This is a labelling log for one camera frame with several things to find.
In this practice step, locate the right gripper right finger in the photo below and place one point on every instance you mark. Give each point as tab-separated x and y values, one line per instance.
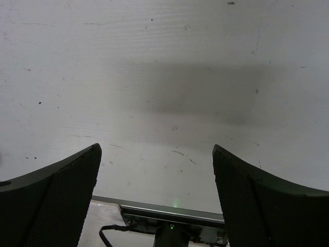
261	209

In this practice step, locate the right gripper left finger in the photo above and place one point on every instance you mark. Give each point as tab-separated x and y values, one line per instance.
48	207

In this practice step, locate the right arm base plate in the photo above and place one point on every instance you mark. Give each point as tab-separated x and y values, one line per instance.
174	226

